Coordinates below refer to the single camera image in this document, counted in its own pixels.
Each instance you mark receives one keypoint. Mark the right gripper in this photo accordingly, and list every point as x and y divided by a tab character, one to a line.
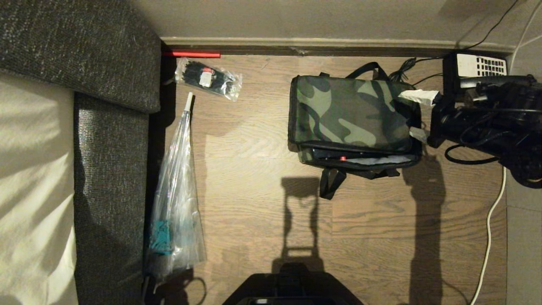
446	125

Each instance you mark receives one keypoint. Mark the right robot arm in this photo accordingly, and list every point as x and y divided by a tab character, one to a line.
508	118

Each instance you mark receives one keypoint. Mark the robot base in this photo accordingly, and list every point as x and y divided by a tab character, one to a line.
292	288

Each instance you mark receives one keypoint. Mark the camouflage bag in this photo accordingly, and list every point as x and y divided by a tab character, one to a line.
351	114

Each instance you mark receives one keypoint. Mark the camouflage bag flap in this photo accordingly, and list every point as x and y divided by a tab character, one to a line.
347	112

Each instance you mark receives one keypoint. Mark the wooden baseboard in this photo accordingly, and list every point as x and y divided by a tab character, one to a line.
322	45

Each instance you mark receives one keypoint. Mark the red stick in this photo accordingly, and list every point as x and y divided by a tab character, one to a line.
194	54

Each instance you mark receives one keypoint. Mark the transparent folded umbrella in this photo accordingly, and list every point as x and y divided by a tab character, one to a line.
175	203

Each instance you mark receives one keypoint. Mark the grey fabric sofa cushion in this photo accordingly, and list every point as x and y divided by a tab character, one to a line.
76	46

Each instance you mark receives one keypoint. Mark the grey fabric sofa frame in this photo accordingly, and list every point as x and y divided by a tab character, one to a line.
110	190

